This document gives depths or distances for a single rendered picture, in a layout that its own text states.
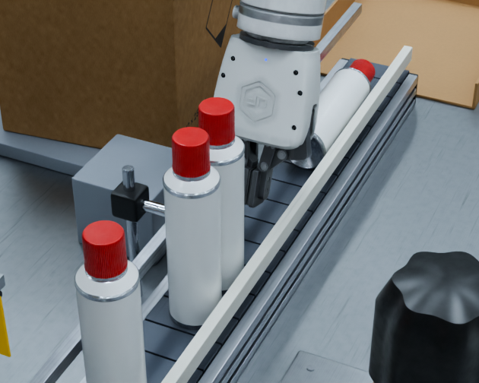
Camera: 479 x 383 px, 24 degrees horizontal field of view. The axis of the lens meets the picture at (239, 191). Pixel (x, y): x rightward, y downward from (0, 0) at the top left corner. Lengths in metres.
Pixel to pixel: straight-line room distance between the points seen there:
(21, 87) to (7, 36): 0.07
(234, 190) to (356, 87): 0.36
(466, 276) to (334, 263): 0.56
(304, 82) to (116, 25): 0.29
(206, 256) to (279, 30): 0.23
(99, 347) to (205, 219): 0.16
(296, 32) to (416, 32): 0.64
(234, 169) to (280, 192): 0.23
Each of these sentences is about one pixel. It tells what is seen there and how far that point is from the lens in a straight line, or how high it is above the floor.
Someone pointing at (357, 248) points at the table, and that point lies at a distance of 1.25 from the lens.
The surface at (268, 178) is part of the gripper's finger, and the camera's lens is 1.13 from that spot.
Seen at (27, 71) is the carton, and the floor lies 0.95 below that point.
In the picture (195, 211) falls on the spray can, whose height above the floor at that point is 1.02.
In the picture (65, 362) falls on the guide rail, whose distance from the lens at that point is 0.94.
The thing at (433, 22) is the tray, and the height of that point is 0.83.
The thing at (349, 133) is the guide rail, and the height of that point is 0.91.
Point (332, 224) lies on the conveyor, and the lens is 1.26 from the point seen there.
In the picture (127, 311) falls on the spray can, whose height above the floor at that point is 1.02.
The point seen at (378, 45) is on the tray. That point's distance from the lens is 1.65.
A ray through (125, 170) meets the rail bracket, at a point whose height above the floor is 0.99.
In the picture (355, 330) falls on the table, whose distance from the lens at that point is 1.15.
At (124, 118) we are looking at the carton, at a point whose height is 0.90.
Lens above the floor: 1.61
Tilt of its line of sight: 36 degrees down
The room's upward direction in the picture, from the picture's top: straight up
